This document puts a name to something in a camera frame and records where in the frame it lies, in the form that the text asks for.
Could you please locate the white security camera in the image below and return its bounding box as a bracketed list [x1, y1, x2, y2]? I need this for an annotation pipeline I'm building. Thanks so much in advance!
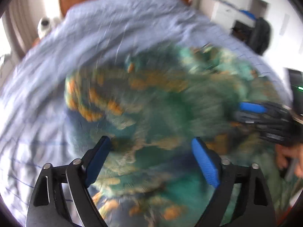
[37, 17, 52, 39]

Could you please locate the right hand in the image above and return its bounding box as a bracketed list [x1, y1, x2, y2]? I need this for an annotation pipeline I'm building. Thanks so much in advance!
[275, 144, 303, 178]

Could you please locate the black bag on wall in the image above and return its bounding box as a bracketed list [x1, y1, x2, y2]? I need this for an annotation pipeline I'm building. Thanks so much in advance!
[248, 17, 271, 56]

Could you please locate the white nightstand drawer unit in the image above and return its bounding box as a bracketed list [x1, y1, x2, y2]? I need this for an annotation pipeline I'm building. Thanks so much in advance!
[199, 0, 255, 43]

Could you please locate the blue grey checked bedsheet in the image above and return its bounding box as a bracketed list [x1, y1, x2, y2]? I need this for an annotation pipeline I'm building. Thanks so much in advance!
[1, 0, 290, 225]

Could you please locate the green floral padded jacket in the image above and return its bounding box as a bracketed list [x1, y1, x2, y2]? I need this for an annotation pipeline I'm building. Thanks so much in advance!
[64, 41, 303, 227]

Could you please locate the beige curtain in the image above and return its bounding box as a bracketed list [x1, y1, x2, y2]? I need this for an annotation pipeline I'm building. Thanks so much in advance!
[1, 0, 31, 60]

